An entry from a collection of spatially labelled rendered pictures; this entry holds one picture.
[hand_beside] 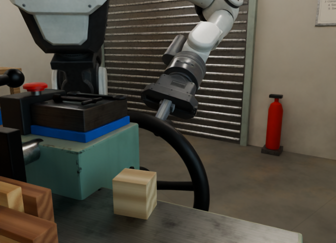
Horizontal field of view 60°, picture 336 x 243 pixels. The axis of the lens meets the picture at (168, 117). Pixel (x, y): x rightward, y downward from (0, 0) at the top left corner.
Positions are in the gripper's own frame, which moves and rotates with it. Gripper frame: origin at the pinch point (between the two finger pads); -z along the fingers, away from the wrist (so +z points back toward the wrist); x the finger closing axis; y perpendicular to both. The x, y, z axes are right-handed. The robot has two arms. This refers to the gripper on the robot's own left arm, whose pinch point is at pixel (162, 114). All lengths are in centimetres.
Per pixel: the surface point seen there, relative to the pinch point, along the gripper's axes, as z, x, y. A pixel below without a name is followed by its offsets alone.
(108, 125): -17.3, 1.5, 14.2
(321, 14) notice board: 243, -62, -77
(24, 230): -34.3, -1.8, 22.5
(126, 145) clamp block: -16.8, -0.7, 10.4
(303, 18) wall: 245, -50, -85
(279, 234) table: -24.6, -20.7, 17.1
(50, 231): -33.5, -3.4, 22.1
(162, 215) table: -26.0, -9.5, 14.5
